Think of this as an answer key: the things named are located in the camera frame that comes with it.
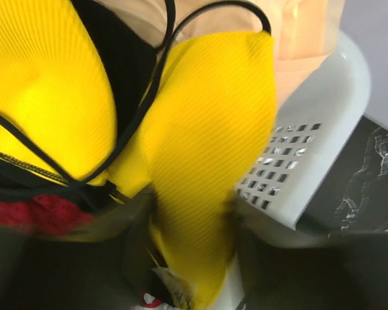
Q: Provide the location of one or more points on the yellow bra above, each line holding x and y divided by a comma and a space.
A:
172, 185

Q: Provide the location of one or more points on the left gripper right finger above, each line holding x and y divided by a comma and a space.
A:
349, 273

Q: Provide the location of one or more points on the red lace bra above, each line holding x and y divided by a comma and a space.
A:
43, 215

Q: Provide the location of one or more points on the black bra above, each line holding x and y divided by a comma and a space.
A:
75, 83

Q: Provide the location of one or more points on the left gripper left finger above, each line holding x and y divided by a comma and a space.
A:
43, 274

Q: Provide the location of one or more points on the white plastic basket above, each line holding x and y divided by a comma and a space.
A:
313, 126

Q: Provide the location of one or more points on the beige bra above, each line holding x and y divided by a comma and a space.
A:
305, 32

